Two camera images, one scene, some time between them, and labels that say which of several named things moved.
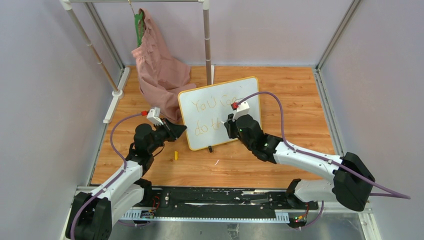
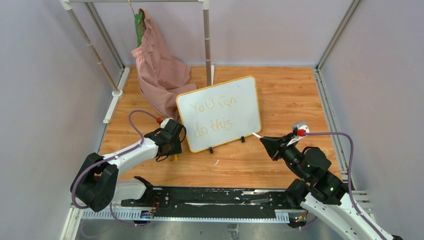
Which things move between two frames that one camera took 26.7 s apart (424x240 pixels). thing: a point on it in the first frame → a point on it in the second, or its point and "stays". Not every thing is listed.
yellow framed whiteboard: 203,109 stays
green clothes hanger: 139,25 stays
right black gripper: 231,126 → 272,143
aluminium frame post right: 332,44 stays
